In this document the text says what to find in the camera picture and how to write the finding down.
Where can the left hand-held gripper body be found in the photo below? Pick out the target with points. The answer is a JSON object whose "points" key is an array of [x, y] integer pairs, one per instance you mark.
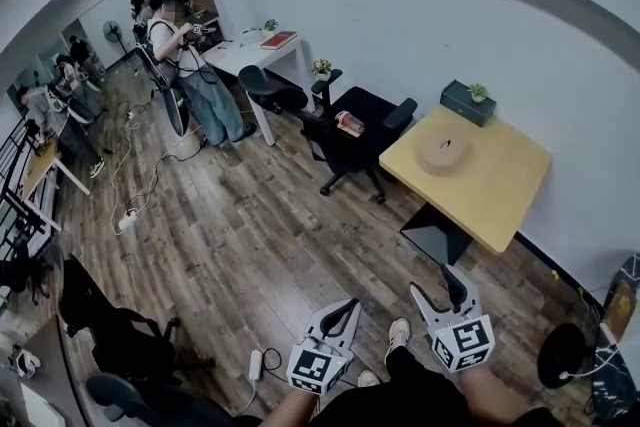
{"points": [[320, 367]]}

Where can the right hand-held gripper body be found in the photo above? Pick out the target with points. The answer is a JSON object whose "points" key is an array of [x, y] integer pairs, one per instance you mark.
{"points": [[462, 342]]}

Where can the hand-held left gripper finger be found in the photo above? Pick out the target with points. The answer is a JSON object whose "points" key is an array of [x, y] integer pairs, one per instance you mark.
{"points": [[320, 317], [353, 325]]}

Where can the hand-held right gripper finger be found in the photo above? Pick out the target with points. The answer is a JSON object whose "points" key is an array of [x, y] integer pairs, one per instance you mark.
{"points": [[421, 302], [457, 287]]}

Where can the round wooden box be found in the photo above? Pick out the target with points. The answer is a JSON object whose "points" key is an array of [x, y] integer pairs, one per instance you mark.
{"points": [[444, 171]]}

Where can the round wooden box lid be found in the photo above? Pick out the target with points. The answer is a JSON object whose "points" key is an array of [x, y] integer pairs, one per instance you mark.
{"points": [[437, 150]]}

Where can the person's left forearm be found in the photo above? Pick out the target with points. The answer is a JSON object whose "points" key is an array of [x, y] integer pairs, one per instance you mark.
{"points": [[295, 410]]}

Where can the person's right forearm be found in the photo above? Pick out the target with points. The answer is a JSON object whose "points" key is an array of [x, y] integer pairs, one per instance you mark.
{"points": [[482, 387]]}

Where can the person's right white shoe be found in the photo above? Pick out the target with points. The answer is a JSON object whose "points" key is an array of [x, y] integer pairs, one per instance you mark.
{"points": [[398, 337]]}

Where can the person's white shoe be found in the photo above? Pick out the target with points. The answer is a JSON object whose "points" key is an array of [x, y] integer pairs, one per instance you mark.
{"points": [[398, 337], [368, 378]]}

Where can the person's left white shoe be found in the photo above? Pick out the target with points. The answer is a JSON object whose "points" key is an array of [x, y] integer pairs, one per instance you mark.
{"points": [[368, 378]]}

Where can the black table base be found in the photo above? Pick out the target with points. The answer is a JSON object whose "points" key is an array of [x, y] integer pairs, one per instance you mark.
{"points": [[440, 235]]}

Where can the person's black shorts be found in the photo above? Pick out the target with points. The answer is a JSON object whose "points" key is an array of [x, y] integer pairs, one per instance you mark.
{"points": [[425, 395]]}

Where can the white power strip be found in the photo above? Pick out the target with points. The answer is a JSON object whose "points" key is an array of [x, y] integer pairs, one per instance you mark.
{"points": [[255, 364], [128, 221]]}

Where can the black round fan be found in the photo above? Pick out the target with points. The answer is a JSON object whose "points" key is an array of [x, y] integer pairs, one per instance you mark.
{"points": [[562, 355]]}

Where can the yellow square table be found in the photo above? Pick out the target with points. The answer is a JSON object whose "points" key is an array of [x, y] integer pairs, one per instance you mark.
{"points": [[500, 185]]}

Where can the dark marble side table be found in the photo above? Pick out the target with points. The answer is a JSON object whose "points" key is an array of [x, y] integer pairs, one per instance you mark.
{"points": [[617, 365]]}

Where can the black office chair with armrests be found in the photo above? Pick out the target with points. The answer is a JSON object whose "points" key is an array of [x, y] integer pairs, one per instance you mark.
{"points": [[360, 150]]}

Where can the black padded office chair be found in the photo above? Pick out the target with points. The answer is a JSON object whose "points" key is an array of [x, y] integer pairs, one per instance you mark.
{"points": [[150, 402]]}

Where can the dark green rectangular case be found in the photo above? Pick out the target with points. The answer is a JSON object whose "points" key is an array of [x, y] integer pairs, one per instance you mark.
{"points": [[462, 107]]}

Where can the pink drinking bottle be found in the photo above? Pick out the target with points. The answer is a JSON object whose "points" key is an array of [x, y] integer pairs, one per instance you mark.
{"points": [[351, 124]]}

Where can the black mesh office chair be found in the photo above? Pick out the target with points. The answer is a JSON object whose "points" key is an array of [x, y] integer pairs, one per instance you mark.
{"points": [[125, 330]]}

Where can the small green potted plant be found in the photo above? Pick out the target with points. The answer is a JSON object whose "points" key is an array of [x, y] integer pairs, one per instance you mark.
{"points": [[477, 92]]}

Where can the black armless office chair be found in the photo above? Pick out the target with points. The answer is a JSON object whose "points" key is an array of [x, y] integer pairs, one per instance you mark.
{"points": [[272, 92]]}

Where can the flowering potted plant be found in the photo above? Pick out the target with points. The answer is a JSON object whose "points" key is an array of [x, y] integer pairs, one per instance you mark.
{"points": [[322, 69]]}

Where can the black oval chair back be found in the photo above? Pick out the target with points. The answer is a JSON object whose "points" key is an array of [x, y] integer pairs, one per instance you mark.
{"points": [[176, 110]]}

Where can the white desk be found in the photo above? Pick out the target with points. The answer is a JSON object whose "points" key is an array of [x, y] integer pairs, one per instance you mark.
{"points": [[260, 57]]}

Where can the red book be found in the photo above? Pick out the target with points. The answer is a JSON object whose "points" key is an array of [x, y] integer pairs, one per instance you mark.
{"points": [[279, 40]]}

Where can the white round bowl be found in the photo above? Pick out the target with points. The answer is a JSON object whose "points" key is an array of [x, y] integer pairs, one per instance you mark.
{"points": [[253, 35]]}

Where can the leafy plant in white pot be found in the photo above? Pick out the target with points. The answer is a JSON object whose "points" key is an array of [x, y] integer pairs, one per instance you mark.
{"points": [[270, 25]]}

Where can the small wooden desk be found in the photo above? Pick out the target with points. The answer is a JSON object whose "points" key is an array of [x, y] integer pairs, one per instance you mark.
{"points": [[42, 170]]}

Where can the black metal rack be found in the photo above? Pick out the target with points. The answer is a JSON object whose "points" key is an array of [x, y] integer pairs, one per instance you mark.
{"points": [[20, 195]]}

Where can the black standing fan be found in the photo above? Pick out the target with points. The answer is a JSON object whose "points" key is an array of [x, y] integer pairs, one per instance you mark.
{"points": [[112, 32]]}

